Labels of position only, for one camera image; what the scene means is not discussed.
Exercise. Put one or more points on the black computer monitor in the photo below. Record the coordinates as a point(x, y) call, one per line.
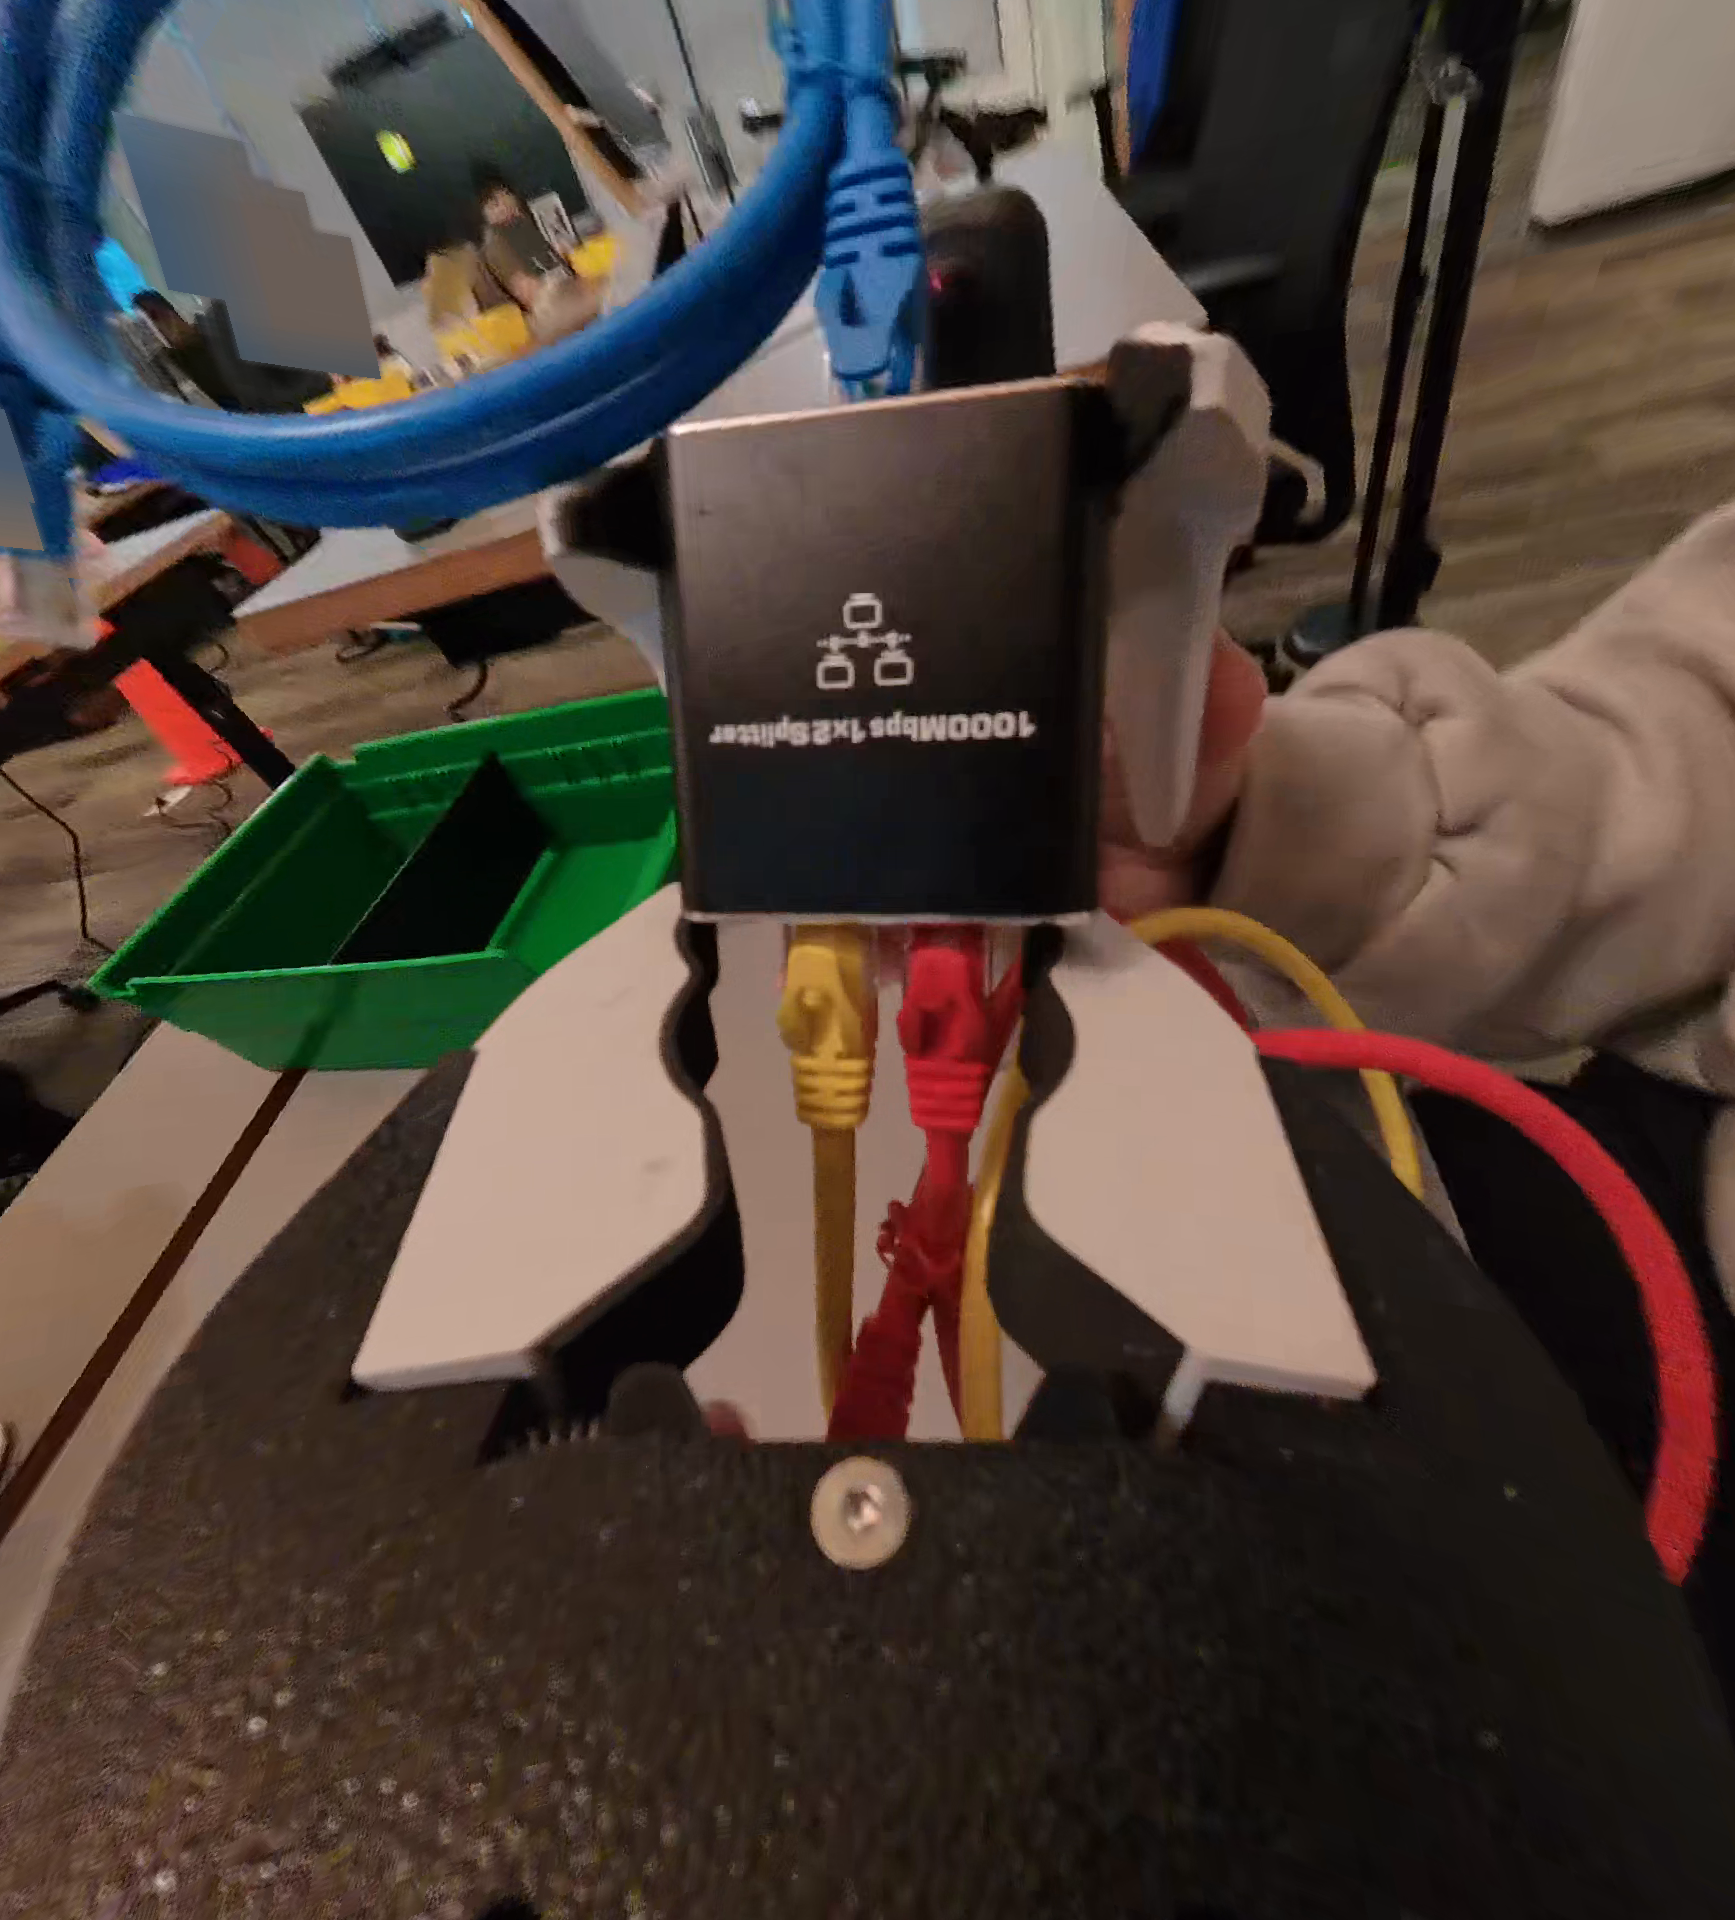
point(402, 182)

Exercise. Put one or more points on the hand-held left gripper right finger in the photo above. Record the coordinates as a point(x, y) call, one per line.
point(1181, 1187)

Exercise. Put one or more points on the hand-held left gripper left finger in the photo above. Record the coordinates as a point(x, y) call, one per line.
point(568, 1187)

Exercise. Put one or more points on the person's right hand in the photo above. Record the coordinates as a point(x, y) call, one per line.
point(1236, 751)

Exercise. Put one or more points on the green plastic bin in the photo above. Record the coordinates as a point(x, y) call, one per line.
point(296, 1007)

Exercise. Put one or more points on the dark cloth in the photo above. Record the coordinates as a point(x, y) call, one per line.
point(1529, 1323)

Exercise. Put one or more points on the black bin divider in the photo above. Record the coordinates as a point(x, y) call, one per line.
point(446, 886)

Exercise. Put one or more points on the small yellow storage crate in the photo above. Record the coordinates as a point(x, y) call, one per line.
point(357, 392)

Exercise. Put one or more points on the black tripod stand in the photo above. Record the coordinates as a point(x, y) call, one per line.
point(1385, 453)

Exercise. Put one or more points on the orange traffic cone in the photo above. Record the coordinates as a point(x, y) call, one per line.
point(171, 719)

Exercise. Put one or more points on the person's right forearm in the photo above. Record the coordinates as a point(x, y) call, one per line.
point(1529, 810)

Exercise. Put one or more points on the dark office chair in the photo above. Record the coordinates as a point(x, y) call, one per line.
point(1257, 226)

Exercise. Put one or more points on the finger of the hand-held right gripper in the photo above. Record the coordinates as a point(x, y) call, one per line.
point(1181, 602)
point(612, 602)

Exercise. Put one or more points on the black ethernet splitter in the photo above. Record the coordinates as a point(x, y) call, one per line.
point(882, 524)

